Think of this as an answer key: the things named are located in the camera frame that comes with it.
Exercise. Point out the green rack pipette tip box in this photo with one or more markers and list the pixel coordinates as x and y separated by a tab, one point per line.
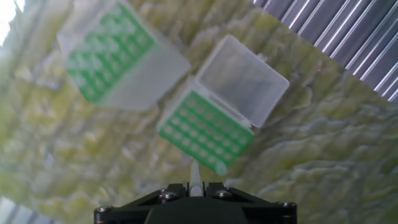
245	77
149	77

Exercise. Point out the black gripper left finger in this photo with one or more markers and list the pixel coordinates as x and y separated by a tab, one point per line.
177	189

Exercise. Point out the green marble pattern mat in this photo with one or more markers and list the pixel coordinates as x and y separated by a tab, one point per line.
311	171

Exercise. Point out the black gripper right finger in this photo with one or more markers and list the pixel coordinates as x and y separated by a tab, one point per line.
217	189

